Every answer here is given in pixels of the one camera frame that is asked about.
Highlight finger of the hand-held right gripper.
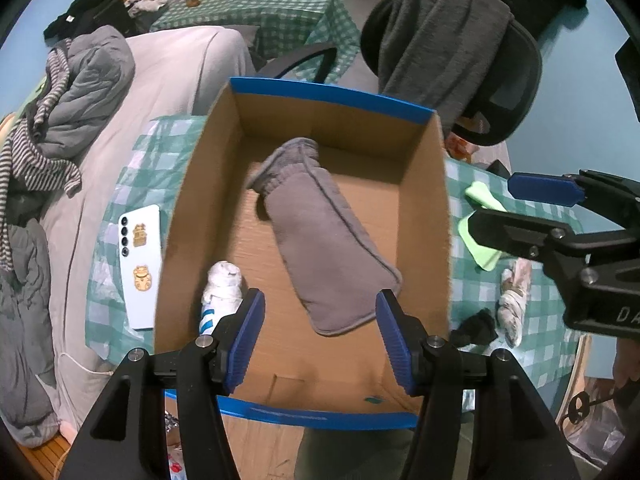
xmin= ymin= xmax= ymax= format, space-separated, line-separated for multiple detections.
xmin=470 ymin=208 xmax=640 ymax=281
xmin=507 ymin=170 xmax=640 ymax=228

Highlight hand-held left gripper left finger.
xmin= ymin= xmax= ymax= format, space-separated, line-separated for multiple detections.
xmin=62 ymin=287 xmax=266 ymax=480

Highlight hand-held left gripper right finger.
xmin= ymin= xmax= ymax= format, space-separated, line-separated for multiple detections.
xmin=375 ymin=289 xmax=583 ymax=480

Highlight green sparkly scouring cloth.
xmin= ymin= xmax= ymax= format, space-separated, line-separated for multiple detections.
xmin=457 ymin=212 xmax=502 ymax=272

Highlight blue cardboard box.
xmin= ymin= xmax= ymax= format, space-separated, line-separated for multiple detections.
xmin=152 ymin=76 xmax=453 ymax=431

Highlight grey sock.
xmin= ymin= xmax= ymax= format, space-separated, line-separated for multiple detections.
xmin=245 ymin=137 xmax=403 ymax=337

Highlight light green cloth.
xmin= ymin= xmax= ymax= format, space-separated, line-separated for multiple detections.
xmin=464 ymin=182 xmax=507 ymax=212

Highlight rolled white sock blue stripes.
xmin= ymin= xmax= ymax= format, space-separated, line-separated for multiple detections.
xmin=200 ymin=260 xmax=246 ymax=336

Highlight crumpled white sock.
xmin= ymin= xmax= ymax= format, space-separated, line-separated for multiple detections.
xmin=496 ymin=259 xmax=532 ymax=349

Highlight black sock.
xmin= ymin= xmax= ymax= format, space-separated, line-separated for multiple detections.
xmin=450 ymin=309 xmax=498 ymax=349

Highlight black office chair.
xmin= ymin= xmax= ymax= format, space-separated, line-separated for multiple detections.
xmin=260 ymin=0 xmax=543 ymax=148

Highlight white smartphone with gold stickers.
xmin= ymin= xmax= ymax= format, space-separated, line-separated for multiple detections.
xmin=117 ymin=203 xmax=163 ymax=331

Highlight green checked plastic tablecloth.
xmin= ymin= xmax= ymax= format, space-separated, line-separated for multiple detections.
xmin=85 ymin=115 xmax=586 ymax=411

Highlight red white packet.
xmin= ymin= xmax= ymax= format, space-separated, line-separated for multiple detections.
xmin=167 ymin=452 xmax=190 ymax=480

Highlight bed with pale sheet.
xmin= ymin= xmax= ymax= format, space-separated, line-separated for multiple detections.
xmin=0 ymin=25 xmax=261 ymax=451

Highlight grey white striped garment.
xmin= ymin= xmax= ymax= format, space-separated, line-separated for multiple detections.
xmin=0 ymin=45 xmax=83 ymax=271

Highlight grey quilted jacket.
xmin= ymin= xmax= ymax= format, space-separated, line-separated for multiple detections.
xmin=30 ymin=25 xmax=137 ymax=161

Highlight green checked table cover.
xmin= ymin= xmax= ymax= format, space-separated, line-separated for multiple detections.
xmin=150 ymin=0 xmax=362 ymax=77

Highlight pile of pale clothes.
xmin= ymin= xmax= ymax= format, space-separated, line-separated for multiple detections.
xmin=125 ymin=0 xmax=169 ymax=14

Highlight pile of black clothes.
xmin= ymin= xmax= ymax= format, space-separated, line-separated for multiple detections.
xmin=42 ymin=0 xmax=135 ymax=41

